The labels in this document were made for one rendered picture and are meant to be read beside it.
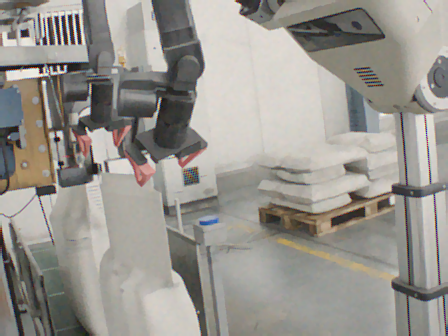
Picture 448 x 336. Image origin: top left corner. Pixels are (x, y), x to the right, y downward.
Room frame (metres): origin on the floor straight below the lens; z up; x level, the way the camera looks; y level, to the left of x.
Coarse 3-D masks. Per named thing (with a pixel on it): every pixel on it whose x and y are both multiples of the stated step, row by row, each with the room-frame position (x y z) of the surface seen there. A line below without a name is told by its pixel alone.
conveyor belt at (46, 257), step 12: (36, 252) 3.09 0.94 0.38; (48, 252) 3.07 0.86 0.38; (48, 264) 2.82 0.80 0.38; (48, 276) 2.60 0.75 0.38; (60, 276) 2.59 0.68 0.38; (48, 288) 2.42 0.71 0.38; (60, 288) 2.40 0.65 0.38; (60, 300) 2.24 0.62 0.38; (60, 312) 2.10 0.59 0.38; (72, 312) 2.08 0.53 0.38; (60, 324) 1.97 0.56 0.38; (72, 324) 1.96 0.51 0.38
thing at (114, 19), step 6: (108, 0) 4.74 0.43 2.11; (114, 0) 4.79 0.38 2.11; (108, 6) 4.74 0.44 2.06; (114, 6) 4.79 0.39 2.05; (108, 12) 4.74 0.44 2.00; (114, 12) 4.78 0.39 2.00; (108, 18) 4.74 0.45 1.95; (114, 18) 4.78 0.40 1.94; (114, 24) 4.78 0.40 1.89; (114, 30) 4.79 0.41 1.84; (114, 36) 4.85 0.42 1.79
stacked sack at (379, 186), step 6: (396, 174) 4.30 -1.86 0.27; (372, 180) 4.26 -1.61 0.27; (378, 180) 4.21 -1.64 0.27; (384, 180) 4.20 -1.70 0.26; (390, 180) 4.20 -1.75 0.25; (396, 180) 4.19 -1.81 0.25; (372, 186) 4.11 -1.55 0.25; (378, 186) 4.12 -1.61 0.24; (384, 186) 4.14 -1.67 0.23; (390, 186) 4.16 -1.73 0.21; (348, 192) 4.29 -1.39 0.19; (354, 192) 4.24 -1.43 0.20; (360, 192) 4.17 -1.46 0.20; (366, 192) 4.11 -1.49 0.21; (372, 192) 4.08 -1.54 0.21; (378, 192) 4.11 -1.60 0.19; (384, 192) 4.14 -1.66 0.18; (366, 198) 4.12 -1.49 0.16
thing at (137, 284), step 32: (128, 192) 1.16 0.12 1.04; (160, 192) 1.07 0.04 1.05; (128, 224) 1.18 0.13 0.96; (160, 224) 1.08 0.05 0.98; (128, 256) 1.19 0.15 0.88; (160, 256) 1.10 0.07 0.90; (128, 288) 1.16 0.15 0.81; (160, 288) 1.13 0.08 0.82; (128, 320) 1.14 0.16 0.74; (160, 320) 1.10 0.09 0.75; (192, 320) 1.13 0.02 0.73
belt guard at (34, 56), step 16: (0, 48) 1.29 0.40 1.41; (16, 48) 1.34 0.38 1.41; (32, 48) 1.40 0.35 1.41; (48, 48) 1.45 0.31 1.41; (64, 48) 1.52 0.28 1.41; (80, 48) 1.58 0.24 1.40; (0, 64) 1.29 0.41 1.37; (16, 64) 1.34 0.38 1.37; (32, 64) 1.53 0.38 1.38; (48, 64) 1.60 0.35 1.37; (64, 64) 1.64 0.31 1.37
